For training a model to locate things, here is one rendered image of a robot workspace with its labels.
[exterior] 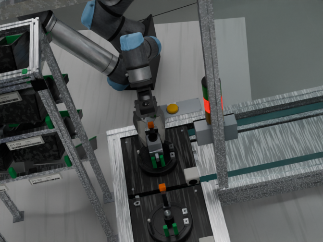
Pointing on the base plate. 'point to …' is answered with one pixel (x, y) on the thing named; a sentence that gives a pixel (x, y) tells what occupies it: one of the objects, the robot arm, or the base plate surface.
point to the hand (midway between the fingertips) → (154, 141)
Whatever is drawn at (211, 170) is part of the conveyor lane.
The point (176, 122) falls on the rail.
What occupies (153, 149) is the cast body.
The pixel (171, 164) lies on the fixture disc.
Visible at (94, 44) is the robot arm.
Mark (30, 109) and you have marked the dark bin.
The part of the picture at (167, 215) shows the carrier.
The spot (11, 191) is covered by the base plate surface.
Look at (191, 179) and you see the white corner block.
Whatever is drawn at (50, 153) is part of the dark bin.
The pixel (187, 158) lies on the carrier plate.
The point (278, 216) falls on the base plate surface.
